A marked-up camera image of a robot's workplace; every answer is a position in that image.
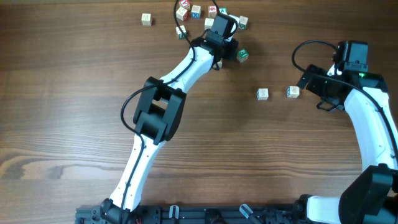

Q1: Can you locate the blue edged wooden block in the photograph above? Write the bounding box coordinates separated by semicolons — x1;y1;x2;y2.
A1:
287;86;300;98

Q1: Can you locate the blue P wooden block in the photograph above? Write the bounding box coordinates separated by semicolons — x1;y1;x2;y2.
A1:
257;88;269;100

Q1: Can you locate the red edged wooden block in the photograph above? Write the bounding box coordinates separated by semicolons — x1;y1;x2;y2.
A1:
175;7;188;21

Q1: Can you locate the left camera cable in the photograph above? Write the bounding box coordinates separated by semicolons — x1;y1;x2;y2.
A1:
119;0;224;224

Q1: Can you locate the blue X block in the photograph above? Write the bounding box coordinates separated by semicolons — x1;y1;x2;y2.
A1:
191;5;201;19

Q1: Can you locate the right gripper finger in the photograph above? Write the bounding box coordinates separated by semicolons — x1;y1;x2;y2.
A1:
316;98;339;111
297;69;312;90

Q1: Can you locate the red 9 block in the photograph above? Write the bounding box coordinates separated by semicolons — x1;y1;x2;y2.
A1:
208;5;218;18

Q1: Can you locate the green V block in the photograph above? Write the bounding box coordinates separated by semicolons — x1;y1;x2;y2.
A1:
239;16;248;30

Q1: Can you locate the red letter block top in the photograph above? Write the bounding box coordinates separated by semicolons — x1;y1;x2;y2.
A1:
178;0;190;11

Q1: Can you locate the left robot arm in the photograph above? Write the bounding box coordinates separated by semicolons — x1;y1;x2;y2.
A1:
100;13;239;223

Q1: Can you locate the green E block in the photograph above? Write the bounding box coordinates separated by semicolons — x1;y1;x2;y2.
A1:
237;49;249;63

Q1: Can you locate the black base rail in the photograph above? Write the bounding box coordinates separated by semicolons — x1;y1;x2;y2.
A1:
74;203;312;224

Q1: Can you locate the plain wooden block centre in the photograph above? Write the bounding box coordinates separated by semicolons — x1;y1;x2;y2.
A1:
205;18;215;30

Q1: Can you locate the green A block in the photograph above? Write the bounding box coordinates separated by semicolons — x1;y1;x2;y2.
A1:
220;7;228;14

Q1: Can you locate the wooden block lowest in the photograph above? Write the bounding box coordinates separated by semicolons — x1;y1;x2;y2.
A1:
217;59;223;68

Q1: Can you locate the plain wooden block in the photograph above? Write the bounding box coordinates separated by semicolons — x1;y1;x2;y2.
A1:
205;18;215;30
141;13;152;26

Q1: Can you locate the plain wooden block far left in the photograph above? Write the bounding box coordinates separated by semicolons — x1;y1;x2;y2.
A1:
141;13;152;26

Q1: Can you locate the green side block left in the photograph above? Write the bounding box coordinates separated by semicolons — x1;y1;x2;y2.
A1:
175;25;188;40

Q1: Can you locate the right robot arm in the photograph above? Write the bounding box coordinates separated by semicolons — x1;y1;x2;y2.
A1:
294;40;397;223

